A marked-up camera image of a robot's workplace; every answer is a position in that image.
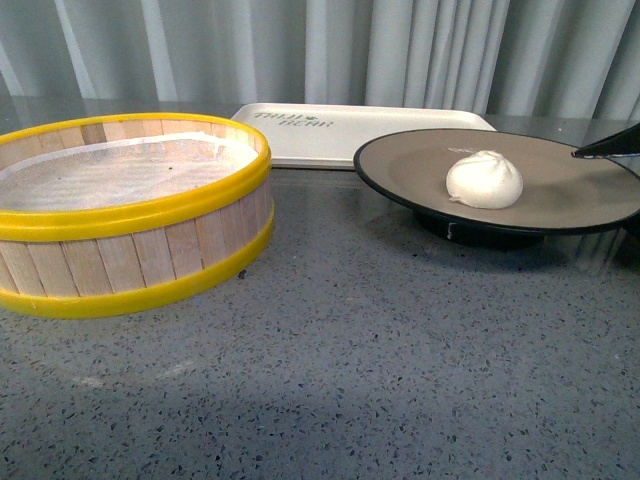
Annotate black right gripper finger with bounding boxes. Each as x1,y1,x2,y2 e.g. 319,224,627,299
571,124,640,159

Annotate white steamed bun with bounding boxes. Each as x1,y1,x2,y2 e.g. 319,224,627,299
445,150,524,210

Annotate beige plate with black rim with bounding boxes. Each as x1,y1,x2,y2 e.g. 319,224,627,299
354,129,639,249

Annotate white rectangular tray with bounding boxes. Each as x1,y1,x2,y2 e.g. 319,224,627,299
233,103,494,171

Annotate grey curtain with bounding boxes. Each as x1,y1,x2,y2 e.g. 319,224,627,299
1,1,639,120

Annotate white steamer liner cloth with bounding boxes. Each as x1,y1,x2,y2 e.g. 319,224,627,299
1,132,258,211

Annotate wooden steamer basket yellow rims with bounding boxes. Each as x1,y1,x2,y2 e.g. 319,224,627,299
1,112,274,318

